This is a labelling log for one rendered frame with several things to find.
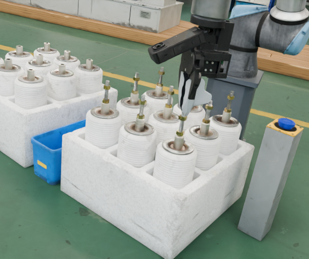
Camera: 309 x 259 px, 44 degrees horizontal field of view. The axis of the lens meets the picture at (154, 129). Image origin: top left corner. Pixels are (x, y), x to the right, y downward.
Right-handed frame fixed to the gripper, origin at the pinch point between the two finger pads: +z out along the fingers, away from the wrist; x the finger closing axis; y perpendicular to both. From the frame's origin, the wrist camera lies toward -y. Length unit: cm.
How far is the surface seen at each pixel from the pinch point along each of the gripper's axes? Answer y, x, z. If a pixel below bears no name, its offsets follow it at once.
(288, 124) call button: 25.6, -3.5, 1.7
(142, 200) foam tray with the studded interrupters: -7.0, -2.7, 22.4
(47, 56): -27, 71, 11
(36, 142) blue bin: -31.0, 27.1, 22.9
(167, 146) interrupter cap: -2.0, -0.1, 9.3
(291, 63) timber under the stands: 131, 143, 27
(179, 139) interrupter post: 0.2, -1.0, 6.9
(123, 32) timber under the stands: 31, 214, 30
